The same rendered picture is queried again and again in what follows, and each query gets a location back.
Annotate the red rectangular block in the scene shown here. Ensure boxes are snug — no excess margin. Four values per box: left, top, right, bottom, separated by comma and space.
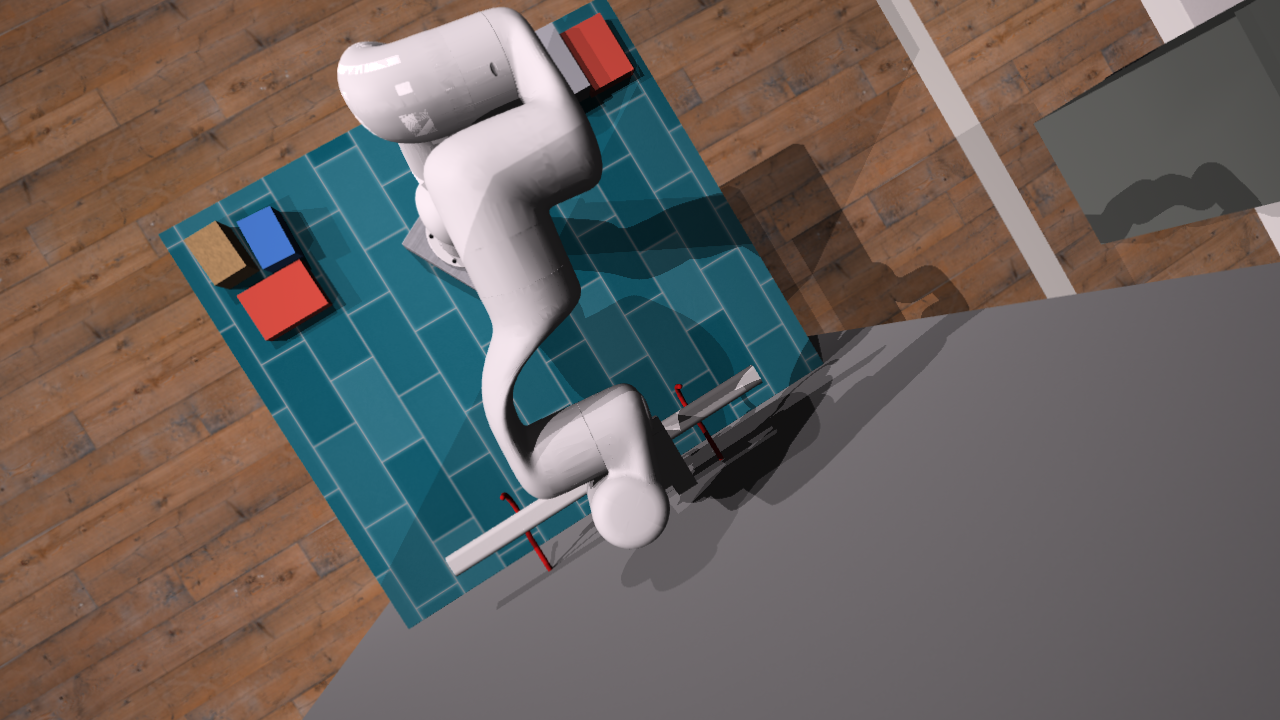
561, 13, 634, 97
237, 259, 333, 341

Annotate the blue box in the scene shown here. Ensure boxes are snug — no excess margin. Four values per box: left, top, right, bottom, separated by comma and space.
237, 206, 305, 273

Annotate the tan cardboard box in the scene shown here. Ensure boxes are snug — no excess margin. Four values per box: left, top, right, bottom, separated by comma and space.
183, 222, 260, 290

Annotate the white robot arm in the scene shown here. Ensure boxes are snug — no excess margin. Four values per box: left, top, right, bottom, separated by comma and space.
338, 6, 698, 550

